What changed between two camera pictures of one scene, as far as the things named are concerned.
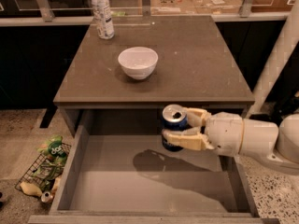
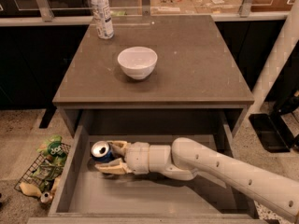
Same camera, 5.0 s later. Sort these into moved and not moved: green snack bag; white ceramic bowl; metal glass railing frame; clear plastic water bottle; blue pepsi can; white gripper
Moved: blue pepsi can; white gripper
Not moved: clear plastic water bottle; white ceramic bowl; metal glass railing frame; green snack bag
